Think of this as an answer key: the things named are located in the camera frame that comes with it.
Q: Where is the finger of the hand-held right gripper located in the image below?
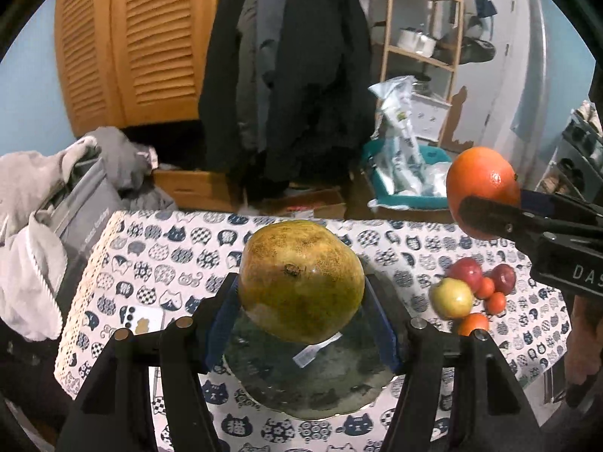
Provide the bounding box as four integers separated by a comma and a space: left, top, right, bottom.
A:
459, 195, 561, 246
520, 189, 603, 220

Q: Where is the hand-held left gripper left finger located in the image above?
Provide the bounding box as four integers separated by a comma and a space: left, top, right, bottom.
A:
55, 272, 242, 452

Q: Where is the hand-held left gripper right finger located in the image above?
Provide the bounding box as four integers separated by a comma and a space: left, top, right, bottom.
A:
363, 275, 547, 452

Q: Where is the large orange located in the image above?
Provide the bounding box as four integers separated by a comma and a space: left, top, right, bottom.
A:
446, 147, 521, 241

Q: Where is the red apple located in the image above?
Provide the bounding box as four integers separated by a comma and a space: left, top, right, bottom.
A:
445, 257, 484, 290
491, 264, 516, 295

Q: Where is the yellow apple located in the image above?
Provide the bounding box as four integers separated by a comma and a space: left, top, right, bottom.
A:
432, 278, 474, 319

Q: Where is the yellow-brown pear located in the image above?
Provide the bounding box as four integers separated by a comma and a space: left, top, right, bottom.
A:
238, 220, 366, 344

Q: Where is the clear glass plate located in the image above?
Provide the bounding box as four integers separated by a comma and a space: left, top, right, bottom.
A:
221, 306, 399, 420

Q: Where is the person's right hand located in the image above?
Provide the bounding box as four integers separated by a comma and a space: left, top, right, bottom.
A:
563, 294, 603, 387

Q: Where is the shoe rack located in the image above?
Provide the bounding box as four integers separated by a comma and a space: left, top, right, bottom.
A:
537, 101, 603, 199

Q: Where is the white phone with stickers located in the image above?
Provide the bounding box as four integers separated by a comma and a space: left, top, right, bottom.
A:
118, 305, 165, 335

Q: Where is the clear plastic bag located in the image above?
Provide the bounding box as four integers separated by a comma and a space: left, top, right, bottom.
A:
421, 162, 453, 199

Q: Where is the cat print tablecloth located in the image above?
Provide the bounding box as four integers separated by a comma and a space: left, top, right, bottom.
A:
54, 211, 571, 452

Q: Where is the white door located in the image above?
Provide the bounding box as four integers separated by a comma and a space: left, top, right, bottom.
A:
447, 0, 519, 151

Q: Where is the white drawer box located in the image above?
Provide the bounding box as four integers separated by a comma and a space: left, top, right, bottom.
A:
410, 94, 453, 139

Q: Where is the printed white plastic bag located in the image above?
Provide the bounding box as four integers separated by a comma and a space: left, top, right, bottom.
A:
368, 75, 427, 196

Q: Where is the wooden box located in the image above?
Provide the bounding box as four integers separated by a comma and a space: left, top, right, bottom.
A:
153, 169, 241, 212

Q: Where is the black pan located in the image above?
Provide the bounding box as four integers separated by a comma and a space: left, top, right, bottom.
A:
459, 38, 495, 64

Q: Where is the dark grey garment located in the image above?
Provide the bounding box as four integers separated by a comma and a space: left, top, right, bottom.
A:
78, 126, 177, 210

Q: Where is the white pot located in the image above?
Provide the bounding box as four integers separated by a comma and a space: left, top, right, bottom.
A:
399, 28, 436, 55

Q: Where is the light grey hoodie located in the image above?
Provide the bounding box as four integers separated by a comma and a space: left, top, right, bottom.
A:
0, 151, 76, 342

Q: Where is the wooden shelf rack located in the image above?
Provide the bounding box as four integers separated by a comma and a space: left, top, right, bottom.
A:
377, 0, 467, 147

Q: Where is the black hanging coat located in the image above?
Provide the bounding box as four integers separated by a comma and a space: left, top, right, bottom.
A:
198, 0, 255, 170
264, 0, 375, 199

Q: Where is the grey hanging jacket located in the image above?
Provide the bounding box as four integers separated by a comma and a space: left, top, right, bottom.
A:
236, 0, 293, 151

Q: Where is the wooden louvered cabinet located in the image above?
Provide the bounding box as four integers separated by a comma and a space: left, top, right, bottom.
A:
54, 0, 227, 137

